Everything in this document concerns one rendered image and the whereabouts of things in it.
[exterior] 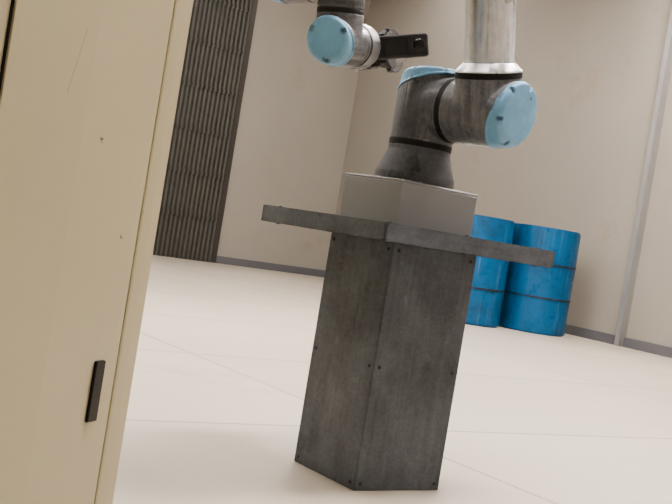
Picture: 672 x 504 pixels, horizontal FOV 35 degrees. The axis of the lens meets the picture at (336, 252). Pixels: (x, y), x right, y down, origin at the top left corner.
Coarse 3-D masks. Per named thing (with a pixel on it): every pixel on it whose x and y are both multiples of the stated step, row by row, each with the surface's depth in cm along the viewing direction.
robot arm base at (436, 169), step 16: (400, 144) 250; (416, 144) 248; (432, 144) 248; (384, 160) 252; (400, 160) 248; (416, 160) 248; (432, 160) 248; (448, 160) 252; (384, 176) 249; (400, 176) 247; (416, 176) 246; (432, 176) 247; (448, 176) 250
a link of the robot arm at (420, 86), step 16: (416, 80) 249; (432, 80) 247; (448, 80) 246; (400, 96) 252; (416, 96) 248; (432, 96) 245; (400, 112) 251; (416, 112) 248; (432, 112) 245; (400, 128) 250; (416, 128) 248; (432, 128) 246; (448, 144) 251
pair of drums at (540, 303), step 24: (480, 216) 843; (504, 240) 850; (528, 240) 871; (552, 240) 865; (576, 240) 876; (480, 264) 843; (504, 264) 854; (480, 288) 843; (504, 288) 865; (528, 288) 868; (552, 288) 867; (480, 312) 845; (504, 312) 881; (528, 312) 867; (552, 312) 869
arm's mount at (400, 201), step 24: (360, 192) 252; (384, 192) 245; (408, 192) 241; (432, 192) 244; (456, 192) 249; (360, 216) 251; (384, 216) 243; (408, 216) 241; (432, 216) 245; (456, 216) 249
